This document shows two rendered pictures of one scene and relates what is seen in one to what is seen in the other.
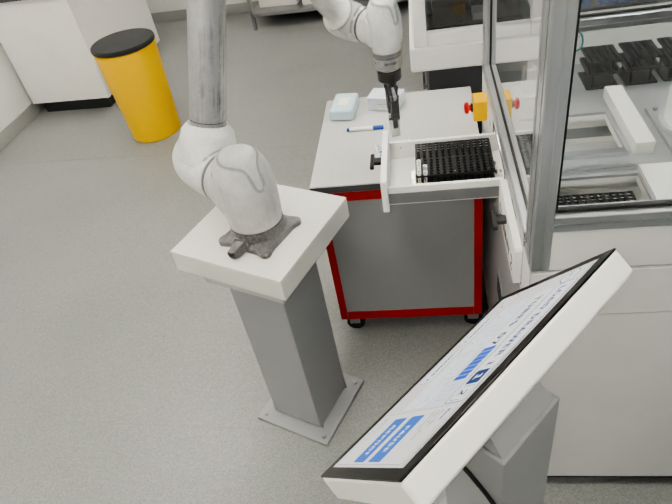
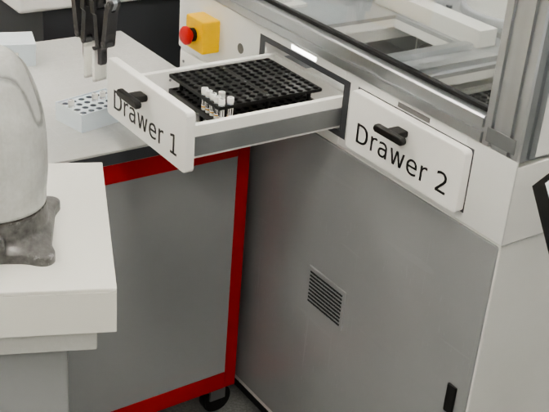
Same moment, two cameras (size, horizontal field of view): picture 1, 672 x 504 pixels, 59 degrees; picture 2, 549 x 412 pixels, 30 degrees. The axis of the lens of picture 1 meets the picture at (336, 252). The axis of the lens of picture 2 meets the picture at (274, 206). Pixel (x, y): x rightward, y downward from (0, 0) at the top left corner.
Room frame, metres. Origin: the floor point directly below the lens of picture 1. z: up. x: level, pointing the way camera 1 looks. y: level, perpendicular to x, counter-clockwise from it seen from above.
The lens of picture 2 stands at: (0.25, 0.88, 1.57)
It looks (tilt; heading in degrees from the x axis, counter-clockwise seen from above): 28 degrees down; 311
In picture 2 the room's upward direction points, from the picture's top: 5 degrees clockwise
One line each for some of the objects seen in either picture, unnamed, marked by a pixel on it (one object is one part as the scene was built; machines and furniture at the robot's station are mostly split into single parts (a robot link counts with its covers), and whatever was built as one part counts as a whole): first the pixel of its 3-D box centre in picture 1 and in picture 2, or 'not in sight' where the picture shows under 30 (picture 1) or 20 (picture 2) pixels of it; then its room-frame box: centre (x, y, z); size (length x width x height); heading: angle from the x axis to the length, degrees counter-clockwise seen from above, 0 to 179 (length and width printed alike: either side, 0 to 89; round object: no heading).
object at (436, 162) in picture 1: (453, 165); (244, 96); (1.45, -0.39, 0.87); 0.22 x 0.18 x 0.06; 78
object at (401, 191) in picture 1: (456, 166); (248, 98); (1.45, -0.40, 0.86); 0.40 x 0.26 x 0.06; 78
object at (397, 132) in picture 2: (499, 219); (395, 133); (1.13, -0.42, 0.91); 0.07 x 0.04 x 0.01; 168
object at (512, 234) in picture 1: (509, 228); (404, 147); (1.12, -0.44, 0.87); 0.29 x 0.02 x 0.11; 168
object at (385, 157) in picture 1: (386, 169); (148, 112); (1.50, -0.20, 0.87); 0.29 x 0.02 x 0.11; 168
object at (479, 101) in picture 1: (478, 106); (201, 33); (1.75, -0.57, 0.88); 0.07 x 0.05 x 0.07; 168
